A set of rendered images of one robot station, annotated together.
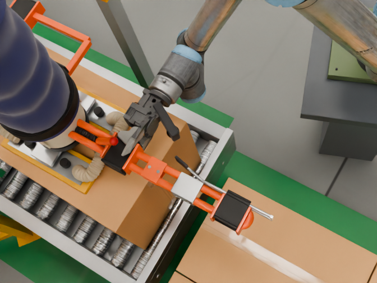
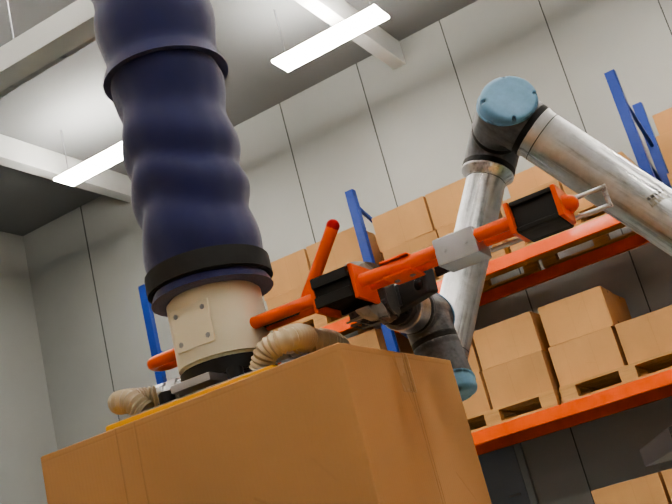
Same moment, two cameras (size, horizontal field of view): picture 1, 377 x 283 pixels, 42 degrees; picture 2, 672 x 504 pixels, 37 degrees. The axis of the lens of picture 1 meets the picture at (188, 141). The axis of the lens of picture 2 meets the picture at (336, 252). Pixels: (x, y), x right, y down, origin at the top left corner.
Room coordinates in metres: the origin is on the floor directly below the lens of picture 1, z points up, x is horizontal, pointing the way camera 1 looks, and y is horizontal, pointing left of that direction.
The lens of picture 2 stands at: (-0.90, 0.92, 0.62)
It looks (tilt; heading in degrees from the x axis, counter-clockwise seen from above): 18 degrees up; 333
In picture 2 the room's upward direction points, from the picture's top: 15 degrees counter-clockwise
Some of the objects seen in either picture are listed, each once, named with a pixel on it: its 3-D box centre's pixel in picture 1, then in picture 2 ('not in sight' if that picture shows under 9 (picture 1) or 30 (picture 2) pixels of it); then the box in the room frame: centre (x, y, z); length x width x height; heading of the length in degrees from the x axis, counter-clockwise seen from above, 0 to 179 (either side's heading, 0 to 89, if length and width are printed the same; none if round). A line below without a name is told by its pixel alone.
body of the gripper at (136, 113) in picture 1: (147, 112); (380, 303); (0.63, 0.08, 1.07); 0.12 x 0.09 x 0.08; 128
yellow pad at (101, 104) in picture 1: (82, 104); not in sight; (0.79, 0.27, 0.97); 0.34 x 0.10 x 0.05; 39
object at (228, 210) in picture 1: (230, 214); (539, 213); (0.26, -0.03, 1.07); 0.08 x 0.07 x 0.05; 39
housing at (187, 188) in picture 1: (188, 188); (462, 249); (0.37, 0.05, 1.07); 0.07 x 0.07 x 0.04; 39
